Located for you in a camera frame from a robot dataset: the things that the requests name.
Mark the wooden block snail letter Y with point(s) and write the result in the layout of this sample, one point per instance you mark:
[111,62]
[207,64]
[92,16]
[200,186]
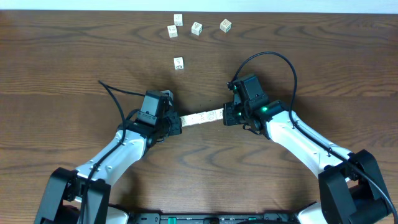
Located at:
[211,115]

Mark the wooden block far back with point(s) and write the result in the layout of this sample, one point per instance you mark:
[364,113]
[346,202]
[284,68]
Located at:
[178,19]

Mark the wooden block number 6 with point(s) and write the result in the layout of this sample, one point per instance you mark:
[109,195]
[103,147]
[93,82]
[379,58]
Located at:
[225,25]

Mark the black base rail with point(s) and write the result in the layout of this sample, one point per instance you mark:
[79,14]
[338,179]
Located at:
[226,218]

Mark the wooden block red M side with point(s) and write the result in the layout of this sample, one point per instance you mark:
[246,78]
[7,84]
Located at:
[172,30]

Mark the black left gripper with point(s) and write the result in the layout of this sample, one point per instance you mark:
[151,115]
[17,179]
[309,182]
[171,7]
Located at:
[174,125]

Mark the wooden block soccer ball yellow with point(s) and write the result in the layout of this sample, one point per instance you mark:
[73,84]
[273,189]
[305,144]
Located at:
[178,63]

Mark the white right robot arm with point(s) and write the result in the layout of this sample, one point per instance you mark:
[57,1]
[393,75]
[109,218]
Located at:
[352,189]

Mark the wooden block blue side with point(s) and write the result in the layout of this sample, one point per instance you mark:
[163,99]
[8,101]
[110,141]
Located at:
[194,119]
[202,117]

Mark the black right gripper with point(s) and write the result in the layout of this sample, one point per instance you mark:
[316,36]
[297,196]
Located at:
[227,118]

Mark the wooden block number 3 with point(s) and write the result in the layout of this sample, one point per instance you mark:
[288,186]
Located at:
[197,28]

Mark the wooden block letter A green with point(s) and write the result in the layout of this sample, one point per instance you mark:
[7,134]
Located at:
[219,113]

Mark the wooden block green side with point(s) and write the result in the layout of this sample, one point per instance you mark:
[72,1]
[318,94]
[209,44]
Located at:
[186,120]

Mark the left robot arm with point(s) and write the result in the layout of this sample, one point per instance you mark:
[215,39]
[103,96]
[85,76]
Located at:
[82,195]

